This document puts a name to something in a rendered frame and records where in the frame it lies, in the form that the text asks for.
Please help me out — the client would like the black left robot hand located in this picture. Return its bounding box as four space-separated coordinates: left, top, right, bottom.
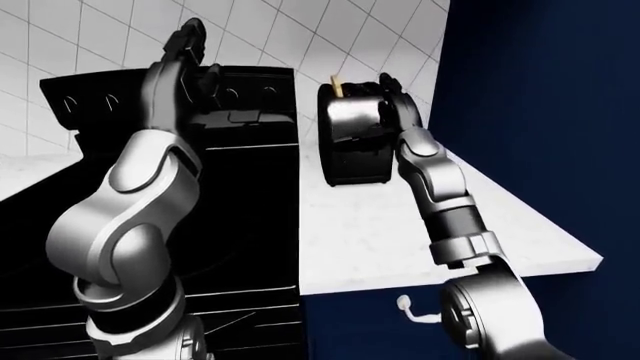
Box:
139 17 225 133

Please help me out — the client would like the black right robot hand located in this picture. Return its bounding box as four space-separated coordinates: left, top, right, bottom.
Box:
377 72 426 133

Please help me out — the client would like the black and silver toaster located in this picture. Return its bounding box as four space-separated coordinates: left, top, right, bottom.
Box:
315 79 404 188

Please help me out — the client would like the black kitchen stove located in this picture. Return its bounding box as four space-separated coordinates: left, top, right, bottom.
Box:
0 65 301 360

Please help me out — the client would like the dark blue base cabinet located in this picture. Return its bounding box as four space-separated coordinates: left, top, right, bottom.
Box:
298 275 640 360

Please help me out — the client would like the white cabinet handle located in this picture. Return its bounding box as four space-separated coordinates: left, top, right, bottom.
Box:
396 294 444 325

